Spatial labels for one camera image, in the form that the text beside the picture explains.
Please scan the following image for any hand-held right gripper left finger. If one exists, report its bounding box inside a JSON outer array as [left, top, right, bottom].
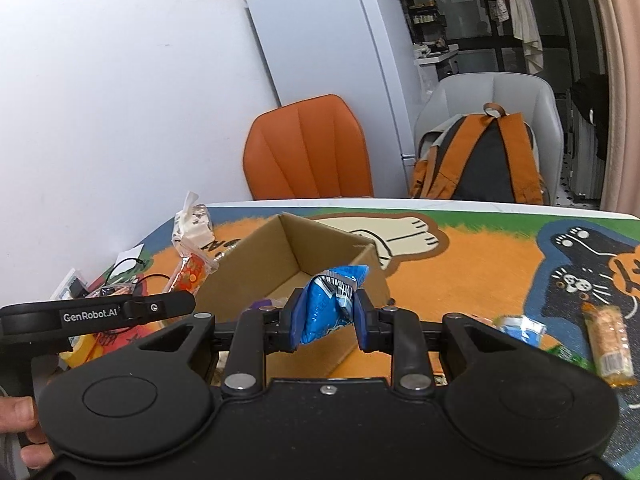
[[135, 287, 306, 396]]

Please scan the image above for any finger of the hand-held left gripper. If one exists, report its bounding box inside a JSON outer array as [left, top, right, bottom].
[[125, 291, 197, 322]]

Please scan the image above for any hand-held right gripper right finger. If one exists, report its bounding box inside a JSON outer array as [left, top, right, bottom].
[[352, 290, 551, 396]]

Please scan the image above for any dark blue snack packet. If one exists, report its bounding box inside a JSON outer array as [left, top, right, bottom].
[[297, 264, 371, 346]]

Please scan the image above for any cardboard box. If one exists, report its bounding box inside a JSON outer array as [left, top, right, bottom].
[[197, 212, 391, 381]]

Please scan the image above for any dark green snack packet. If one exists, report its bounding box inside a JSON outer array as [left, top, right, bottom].
[[545, 342, 596, 373]]

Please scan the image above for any person's left hand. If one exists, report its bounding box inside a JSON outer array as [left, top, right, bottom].
[[0, 395, 55, 471]]

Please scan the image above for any red stick snack packet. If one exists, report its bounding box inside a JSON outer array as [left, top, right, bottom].
[[167, 252, 218, 293]]

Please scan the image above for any white power strip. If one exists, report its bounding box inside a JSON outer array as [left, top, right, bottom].
[[50, 267, 91, 303]]

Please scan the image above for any yellow tape roll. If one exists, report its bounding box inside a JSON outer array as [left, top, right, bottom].
[[60, 332, 108, 367]]

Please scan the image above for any white knotted plastic bag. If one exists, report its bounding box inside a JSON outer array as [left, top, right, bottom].
[[171, 191, 216, 256]]

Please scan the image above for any cartoon cat table mat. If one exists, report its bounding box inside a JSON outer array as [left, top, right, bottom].
[[50, 202, 640, 480]]

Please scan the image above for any light blue snack packet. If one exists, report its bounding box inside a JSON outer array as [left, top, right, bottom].
[[492, 314, 547, 348]]

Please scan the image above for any orange chair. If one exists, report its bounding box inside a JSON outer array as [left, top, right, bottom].
[[242, 94, 375, 201]]

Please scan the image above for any orange and black backpack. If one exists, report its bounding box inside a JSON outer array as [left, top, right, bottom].
[[409, 102, 548, 205]]

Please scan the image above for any orange biscuit packet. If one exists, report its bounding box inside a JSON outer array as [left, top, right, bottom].
[[581, 302, 632, 388]]

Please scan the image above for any grey chair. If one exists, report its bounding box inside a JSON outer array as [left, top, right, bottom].
[[414, 72, 560, 206]]

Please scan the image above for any white refrigerator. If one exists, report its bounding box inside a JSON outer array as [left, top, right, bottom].
[[244, 0, 431, 198]]

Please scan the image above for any black spice rack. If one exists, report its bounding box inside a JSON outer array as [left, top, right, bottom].
[[410, 0, 448, 43]]

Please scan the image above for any black hanging cloth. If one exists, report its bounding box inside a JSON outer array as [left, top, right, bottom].
[[570, 72, 608, 161]]

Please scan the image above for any pink curtain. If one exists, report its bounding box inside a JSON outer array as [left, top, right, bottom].
[[592, 0, 640, 216]]

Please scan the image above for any white hanging garment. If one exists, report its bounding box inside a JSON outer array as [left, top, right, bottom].
[[505, 0, 545, 75]]

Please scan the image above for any black cable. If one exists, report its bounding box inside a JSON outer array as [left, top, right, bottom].
[[102, 257, 173, 301]]

